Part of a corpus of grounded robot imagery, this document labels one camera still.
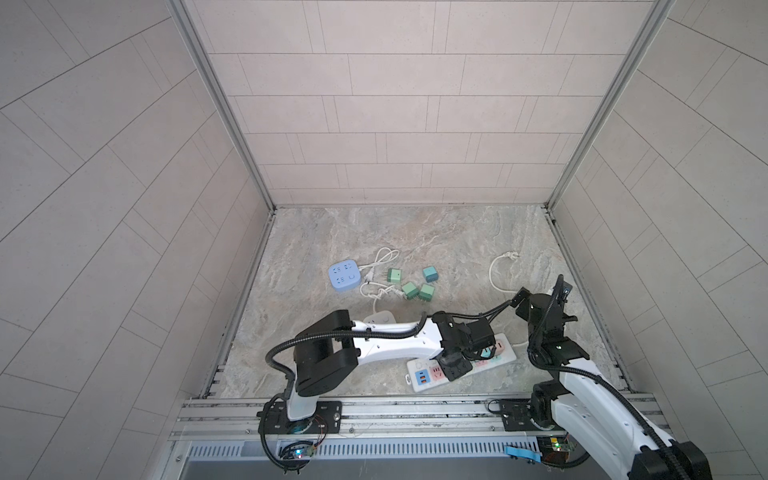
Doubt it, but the left circuit board with wires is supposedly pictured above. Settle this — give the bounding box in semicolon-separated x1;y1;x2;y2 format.
278;440;318;462

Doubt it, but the right circuit board with wires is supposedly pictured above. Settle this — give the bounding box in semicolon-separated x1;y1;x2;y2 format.
537;436;576;465

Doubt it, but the metal corner wall profile right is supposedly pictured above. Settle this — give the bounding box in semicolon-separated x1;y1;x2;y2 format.
545;0;676;214

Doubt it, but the white cable of blue socket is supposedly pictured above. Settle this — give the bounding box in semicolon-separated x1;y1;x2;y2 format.
358;247;401;283

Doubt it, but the green plug adapter upper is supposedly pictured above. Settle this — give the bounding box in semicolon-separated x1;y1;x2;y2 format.
387;268;402;284

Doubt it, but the teal plug adapter upper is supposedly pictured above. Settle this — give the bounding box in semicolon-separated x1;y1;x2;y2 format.
422;266;439;283

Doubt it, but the metal corner wall profile left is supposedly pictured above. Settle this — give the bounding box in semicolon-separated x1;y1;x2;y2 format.
166;0;276;216

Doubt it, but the white square power socket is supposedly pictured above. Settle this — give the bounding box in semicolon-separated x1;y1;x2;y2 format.
363;310;396;325

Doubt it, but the blue connector tag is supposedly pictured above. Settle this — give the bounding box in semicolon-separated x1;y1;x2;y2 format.
504;445;541;463

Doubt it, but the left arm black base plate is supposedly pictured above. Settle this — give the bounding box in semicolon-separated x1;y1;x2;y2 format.
258;400;342;435

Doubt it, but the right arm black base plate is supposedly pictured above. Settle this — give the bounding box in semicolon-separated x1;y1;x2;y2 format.
495;399;555;432

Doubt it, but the blue square power socket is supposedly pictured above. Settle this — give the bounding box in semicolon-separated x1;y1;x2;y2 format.
328;259;362;293

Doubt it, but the white multicolour power strip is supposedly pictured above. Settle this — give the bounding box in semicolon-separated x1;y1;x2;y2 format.
405;333;517;393

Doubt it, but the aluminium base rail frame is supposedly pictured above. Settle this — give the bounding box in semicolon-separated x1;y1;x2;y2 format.
150;394;664;479

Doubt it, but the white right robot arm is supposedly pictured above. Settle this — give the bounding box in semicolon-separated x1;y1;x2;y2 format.
512;276;712;479

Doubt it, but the circuit board with wires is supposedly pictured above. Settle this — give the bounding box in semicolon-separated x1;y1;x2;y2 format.
537;436;576;465
278;440;318;462

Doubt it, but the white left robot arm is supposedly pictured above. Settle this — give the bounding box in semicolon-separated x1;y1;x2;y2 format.
265;302;517;422

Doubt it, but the metal corner wall profile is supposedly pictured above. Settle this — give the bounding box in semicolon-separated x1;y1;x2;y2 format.
545;0;676;214
166;0;276;216

